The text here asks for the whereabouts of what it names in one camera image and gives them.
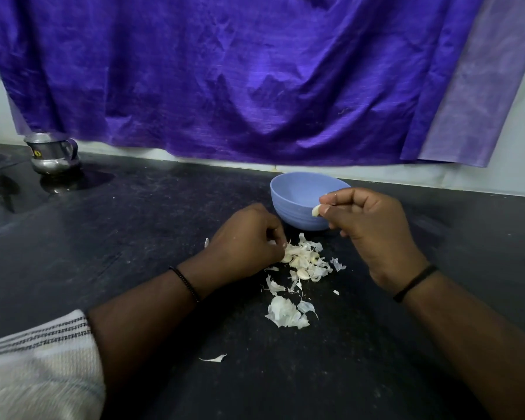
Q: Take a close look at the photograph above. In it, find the person's right hand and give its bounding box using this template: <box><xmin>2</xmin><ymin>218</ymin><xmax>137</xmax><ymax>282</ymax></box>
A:
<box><xmin>319</xmin><ymin>187</ymin><xmax>430</xmax><ymax>296</ymax></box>

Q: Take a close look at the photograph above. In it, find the person's left hand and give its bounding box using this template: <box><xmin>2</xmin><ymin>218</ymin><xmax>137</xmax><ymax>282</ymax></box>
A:
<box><xmin>198</xmin><ymin>203</ymin><xmax>288</xmax><ymax>295</ymax></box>

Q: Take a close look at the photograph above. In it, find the person's right forearm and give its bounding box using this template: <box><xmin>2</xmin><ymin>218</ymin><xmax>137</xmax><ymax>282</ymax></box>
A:
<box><xmin>397</xmin><ymin>269</ymin><xmax>525</xmax><ymax>420</ymax></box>

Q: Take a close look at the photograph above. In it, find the person's left forearm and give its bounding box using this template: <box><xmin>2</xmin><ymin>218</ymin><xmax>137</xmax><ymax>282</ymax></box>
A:
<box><xmin>88</xmin><ymin>257</ymin><xmax>202</xmax><ymax>407</ymax></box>

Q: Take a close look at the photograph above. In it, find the pile of garlic skins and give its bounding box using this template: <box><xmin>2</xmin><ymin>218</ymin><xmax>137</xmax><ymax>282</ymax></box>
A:
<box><xmin>262</xmin><ymin>233</ymin><xmax>347</xmax><ymax>330</ymax></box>

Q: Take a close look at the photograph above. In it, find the light blue plastic bowl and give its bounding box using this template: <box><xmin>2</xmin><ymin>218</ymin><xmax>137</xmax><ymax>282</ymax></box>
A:
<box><xmin>270</xmin><ymin>171</ymin><xmax>353</xmax><ymax>232</ymax></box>

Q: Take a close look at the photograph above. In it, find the black thread wrist band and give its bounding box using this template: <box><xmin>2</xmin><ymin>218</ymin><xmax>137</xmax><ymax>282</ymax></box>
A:
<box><xmin>393</xmin><ymin>264</ymin><xmax>439</xmax><ymax>303</ymax></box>

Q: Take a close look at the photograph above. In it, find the black beaded wrist band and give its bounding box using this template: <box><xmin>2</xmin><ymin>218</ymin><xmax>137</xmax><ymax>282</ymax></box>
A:
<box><xmin>169</xmin><ymin>266</ymin><xmax>202</xmax><ymax>305</ymax></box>

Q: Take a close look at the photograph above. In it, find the purple hanging cloth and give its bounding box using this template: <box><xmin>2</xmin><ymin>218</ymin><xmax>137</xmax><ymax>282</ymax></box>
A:
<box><xmin>0</xmin><ymin>0</ymin><xmax>525</xmax><ymax>168</ymax></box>

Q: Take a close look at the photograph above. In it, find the white striped sleeve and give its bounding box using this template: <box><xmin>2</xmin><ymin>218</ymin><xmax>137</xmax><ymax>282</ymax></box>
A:
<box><xmin>0</xmin><ymin>309</ymin><xmax>107</xmax><ymax>420</ymax></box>

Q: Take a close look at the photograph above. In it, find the steel jug with handle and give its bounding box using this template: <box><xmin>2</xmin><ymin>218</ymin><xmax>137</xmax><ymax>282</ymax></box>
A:
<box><xmin>24</xmin><ymin>132</ymin><xmax>82</xmax><ymax>176</ymax></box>

